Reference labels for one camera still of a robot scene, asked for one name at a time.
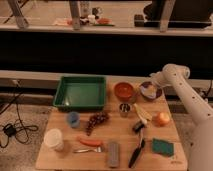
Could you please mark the blue cup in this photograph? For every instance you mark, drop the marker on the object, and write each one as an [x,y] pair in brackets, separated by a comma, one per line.
[73,119]

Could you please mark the orange bowl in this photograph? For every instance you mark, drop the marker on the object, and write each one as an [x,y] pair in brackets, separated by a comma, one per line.
[123,91]

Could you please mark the orange carrot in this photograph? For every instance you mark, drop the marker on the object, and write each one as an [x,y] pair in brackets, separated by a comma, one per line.
[92,143]

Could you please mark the small metal cup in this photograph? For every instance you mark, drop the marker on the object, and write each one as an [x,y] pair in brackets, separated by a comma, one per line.
[124,109]

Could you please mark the green plastic tray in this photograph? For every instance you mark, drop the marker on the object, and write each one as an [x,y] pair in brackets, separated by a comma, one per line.
[80,93]

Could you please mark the white plastic cup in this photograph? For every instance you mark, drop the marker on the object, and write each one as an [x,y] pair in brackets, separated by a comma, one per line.
[54,139]

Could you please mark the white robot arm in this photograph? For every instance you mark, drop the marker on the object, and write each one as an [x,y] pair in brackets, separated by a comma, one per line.
[201,151]

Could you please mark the banana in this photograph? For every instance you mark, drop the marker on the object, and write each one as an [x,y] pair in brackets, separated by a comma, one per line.
[142,114]

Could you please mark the green sponge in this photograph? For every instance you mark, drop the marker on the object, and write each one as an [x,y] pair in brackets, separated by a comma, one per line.
[163,147]

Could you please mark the metal fork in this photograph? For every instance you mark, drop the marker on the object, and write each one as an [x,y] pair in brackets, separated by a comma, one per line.
[98,150]

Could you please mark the bunch of red grapes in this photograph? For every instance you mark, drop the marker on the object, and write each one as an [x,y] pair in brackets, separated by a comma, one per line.
[95,120]

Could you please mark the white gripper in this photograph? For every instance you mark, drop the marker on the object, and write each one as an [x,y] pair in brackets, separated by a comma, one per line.
[158,79]

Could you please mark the wooden cutting board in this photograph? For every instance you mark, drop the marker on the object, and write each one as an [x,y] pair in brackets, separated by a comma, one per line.
[116,129]

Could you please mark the orange fruit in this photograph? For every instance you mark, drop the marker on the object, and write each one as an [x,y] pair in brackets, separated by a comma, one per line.
[162,118]

